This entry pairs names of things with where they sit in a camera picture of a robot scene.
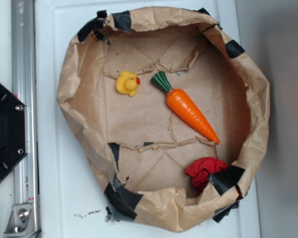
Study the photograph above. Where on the yellow rubber duck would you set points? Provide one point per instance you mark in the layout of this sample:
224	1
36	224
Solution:
127	83

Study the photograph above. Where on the brown paper bag tray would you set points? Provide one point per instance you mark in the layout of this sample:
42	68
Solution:
137	147

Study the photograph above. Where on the orange plastic toy carrot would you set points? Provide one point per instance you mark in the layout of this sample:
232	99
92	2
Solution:
184	107

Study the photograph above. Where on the red crumpled cloth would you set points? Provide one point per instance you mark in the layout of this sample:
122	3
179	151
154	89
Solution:
200	170

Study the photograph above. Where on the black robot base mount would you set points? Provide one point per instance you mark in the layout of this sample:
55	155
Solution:
12	132

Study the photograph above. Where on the aluminium extrusion rail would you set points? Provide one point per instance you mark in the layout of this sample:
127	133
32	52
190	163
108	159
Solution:
26	173

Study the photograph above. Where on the metal corner bracket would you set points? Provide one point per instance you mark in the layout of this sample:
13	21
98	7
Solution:
21	222

